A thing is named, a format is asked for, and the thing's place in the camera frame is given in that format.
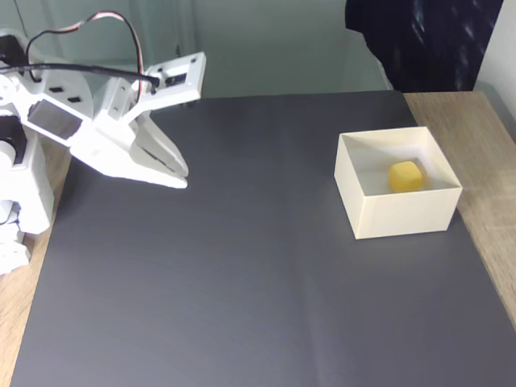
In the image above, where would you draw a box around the white open box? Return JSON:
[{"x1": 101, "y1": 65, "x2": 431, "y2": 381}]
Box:
[{"x1": 333, "y1": 126, "x2": 463, "y2": 242}]

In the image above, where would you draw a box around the black table mat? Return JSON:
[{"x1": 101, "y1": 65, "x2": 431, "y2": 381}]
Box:
[{"x1": 8, "y1": 90, "x2": 516, "y2": 387}]

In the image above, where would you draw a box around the yellow cube block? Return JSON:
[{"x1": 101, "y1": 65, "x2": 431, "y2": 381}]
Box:
[{"x1": 387, "y1": 160, "x2": 424, "y2": 194}]

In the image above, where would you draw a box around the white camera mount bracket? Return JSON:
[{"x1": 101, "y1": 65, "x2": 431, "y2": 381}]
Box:
[{"x1": 120, "y1": 51, "x2": 208, "y2": 119}]

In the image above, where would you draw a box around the dark hanging cloth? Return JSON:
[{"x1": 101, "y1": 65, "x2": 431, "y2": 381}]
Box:
[{"x1": 344, "y1": 0, "x2": 506, "y2": 94}]

